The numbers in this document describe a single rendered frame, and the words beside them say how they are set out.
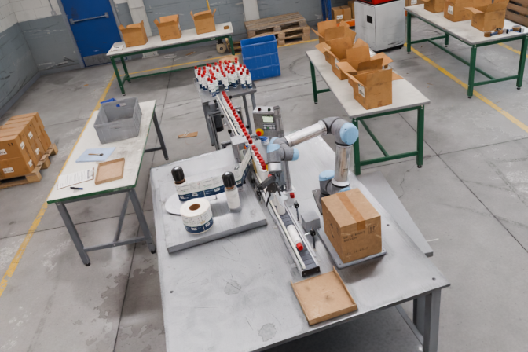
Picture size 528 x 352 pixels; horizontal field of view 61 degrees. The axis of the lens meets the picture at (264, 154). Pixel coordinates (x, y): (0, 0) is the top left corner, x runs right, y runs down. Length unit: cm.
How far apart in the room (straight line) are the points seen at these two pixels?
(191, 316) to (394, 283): 111
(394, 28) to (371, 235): 612
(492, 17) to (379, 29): 222
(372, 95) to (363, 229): 213
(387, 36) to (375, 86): 397
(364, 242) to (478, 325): 123
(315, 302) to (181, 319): 72
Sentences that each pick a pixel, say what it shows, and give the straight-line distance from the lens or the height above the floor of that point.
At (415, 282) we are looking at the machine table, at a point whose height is 83.
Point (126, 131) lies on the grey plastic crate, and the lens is 476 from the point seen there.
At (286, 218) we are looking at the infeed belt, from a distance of 300.
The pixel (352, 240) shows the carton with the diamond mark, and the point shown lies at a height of 101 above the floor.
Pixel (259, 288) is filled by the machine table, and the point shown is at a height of 83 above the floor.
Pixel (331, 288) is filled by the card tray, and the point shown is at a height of 83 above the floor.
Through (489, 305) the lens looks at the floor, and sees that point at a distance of 372.
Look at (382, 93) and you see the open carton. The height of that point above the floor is 92.
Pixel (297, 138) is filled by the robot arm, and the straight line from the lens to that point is 272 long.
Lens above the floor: 273
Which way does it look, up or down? 30 degrees down
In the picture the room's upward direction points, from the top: 10 degrees counter-clockwise
